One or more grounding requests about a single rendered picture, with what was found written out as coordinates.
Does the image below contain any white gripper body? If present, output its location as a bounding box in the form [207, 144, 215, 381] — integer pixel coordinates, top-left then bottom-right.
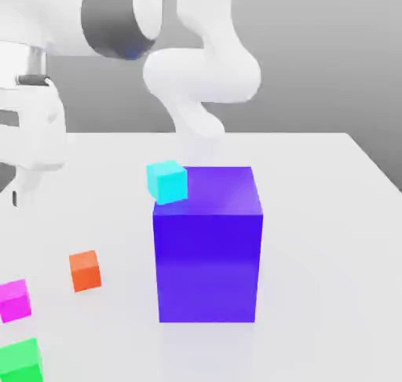
[0, 85, 68, 172]

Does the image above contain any small orange cube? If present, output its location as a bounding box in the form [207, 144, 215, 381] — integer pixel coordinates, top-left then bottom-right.
[68, 249, 103, 293]

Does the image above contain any small magenta cube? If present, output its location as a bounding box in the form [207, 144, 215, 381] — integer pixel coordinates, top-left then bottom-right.
[0, 278, 33, 324]

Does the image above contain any small cyan cube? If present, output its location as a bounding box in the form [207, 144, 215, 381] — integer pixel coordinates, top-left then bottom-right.
[145, 159, 189, 206]

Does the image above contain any small green cube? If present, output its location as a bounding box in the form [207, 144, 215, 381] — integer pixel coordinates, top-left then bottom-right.
[0, 337, 45, 382]

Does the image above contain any large purple box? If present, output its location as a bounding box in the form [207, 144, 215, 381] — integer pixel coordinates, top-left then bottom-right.
[152, 166, 265, 324]

